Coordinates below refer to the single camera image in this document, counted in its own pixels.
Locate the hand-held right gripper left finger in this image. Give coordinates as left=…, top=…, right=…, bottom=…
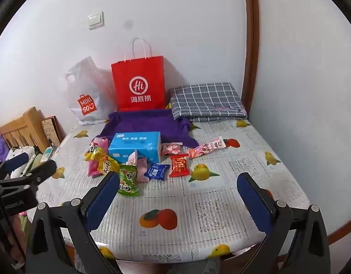
left=26, top=171, right=121, bottom=274

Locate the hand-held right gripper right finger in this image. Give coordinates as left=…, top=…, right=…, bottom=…
left=221, top=172, right=331, bottom=274

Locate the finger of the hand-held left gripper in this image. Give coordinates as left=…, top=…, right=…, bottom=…
left=0, top=152, right=30, bottom=180
left=0, top=159, right=58, bottom=190

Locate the green snack packet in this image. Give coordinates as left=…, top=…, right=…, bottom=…
left=116, top=164, right=140, bottom=197

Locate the orange yellow snack packet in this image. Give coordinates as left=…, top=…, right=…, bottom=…
left=98, top=156, right=120, bottom=176

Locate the large pale pink packet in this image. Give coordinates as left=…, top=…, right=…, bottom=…
left=136, top=157, right=151, bottom=182

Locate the panda face snack packet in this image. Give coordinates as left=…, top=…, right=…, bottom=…
left=89, top=137, right=110, bottom=152

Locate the small blue snack packet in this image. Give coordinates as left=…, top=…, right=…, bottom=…
left=144, top=163, right=169, bottom=181

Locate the blue tissue pack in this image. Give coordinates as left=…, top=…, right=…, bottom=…
left=108, top=131, right=162, bottom=163

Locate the long pink snack packet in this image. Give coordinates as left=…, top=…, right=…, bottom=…
left=188, top=136, right=228, bottom=159

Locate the red snack packet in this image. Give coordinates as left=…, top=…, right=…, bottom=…
left=169, top=153, right=191, bottom=178

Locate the small red white packet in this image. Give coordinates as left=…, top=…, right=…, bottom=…
left=161, top=142, right=183, bottom=157

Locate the purple towel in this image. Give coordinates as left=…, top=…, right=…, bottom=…
left=97, top=109, right=199, bottom=148

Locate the white black plush toy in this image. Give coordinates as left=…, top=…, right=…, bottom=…
left=6, top=145, right=42, bottom=177

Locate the light blue small box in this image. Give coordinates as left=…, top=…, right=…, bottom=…
left=40, top=147, right=55, bottom=163

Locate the fruit print tablecloth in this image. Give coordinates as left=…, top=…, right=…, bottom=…
left=21, top=118, right=311, bottom=263

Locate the brown box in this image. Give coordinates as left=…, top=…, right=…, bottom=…
left=41, top=116, right=66, bottom=149

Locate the brown wooden baseboard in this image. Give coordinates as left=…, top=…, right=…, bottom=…
left=327, top=221, right=351, bottom=246

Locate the white plastic bag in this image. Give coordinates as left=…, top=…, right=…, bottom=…
left=64, top=56, right=119, bottom=126

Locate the grey plaid folded cloth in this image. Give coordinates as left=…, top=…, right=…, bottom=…
left=168, top=82, right=248, bottom=123

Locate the red paper bag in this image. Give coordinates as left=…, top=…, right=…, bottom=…
left=111, top=36, right=166, bottom=112

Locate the brown wooden door frame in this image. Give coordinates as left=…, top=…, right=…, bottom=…
left=240, top=0, right=260, bottom=120

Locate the white light switch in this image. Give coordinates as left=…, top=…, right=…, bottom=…
left=88, top=11, right=105, bottom=30

